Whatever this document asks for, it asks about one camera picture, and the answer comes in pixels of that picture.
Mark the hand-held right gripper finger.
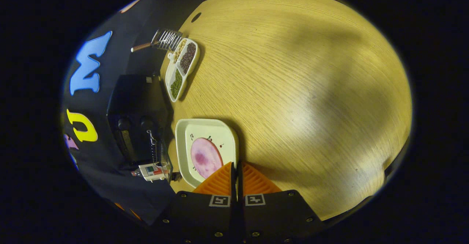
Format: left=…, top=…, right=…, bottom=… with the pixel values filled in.
left=237, top=162, right=325, bottom=244
left=152, top=162, right=237, bottom=244

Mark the pink ham slice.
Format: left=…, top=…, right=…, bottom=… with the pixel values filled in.
left=191, top=138, right=224, bottom=180

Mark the white square plate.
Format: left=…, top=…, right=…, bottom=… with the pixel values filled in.
left=175, top=119, right=239, bottom=188

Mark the black electric oven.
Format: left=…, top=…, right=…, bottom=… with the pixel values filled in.
left=106, top=74, right=173, bottom=169

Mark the white toaster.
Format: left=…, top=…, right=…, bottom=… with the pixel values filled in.
left=139, top=163, right=171, bottom=182

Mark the white divided dish of beans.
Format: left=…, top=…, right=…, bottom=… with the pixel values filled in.
left=165, top=38, right=201, bottom=103

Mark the black backdrop cloth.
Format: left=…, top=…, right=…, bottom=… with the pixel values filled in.
left=60, top=0, right=206, bottom=226

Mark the metal wire holder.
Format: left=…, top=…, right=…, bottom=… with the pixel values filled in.
left=151, top=29, right=183, bottom=51

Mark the brown handled utensil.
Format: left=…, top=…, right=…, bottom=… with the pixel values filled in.
left=131, top=42, right=162, bottom=53

